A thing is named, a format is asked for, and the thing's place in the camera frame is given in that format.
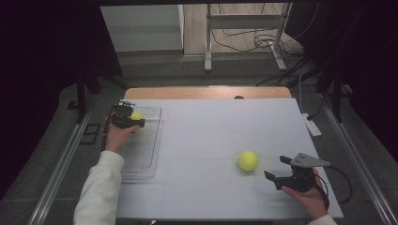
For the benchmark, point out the black table grommet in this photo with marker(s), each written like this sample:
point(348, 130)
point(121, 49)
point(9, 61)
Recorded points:
point(239, 97)

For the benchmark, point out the dark curtain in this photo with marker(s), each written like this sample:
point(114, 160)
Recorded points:
point(369, 62)
point(37, 62)

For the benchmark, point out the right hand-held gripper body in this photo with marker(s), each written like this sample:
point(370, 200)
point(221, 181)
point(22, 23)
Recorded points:
point(302, 175)

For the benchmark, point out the white cabinet panel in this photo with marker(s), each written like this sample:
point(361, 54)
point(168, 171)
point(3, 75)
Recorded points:
point(140, 28)

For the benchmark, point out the black metal stand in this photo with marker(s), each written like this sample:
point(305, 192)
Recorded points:
point(82, 93)
point(336, 100)

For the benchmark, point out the white table sheet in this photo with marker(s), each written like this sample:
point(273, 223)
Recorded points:
point(203, 131)

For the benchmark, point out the white metal desk frame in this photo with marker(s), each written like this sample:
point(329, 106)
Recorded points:
point(244, 22)

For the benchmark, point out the wooden table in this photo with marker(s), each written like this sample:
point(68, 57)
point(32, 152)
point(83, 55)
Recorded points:
point(187, 92)

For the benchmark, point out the white power strip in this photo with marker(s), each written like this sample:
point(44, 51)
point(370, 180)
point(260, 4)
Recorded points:
point(312, 126)

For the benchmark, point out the person's right hand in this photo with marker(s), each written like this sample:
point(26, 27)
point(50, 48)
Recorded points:
point(308, 200)

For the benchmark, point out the aluminium floor rail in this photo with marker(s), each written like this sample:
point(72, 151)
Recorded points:
point(359, 168)
point(59, 175)

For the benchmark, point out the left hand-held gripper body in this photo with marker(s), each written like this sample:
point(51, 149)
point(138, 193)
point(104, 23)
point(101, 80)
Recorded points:
point(122, 117)

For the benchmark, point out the clear plastic container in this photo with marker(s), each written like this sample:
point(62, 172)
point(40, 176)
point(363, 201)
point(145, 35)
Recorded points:
point(147, 146)

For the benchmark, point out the yellow-green tennis ball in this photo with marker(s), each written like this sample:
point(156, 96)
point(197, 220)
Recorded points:
point(247, 160)
point(136, 116)

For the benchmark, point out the person's left hand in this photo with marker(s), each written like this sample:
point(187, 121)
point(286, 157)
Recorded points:
point(119, 137)

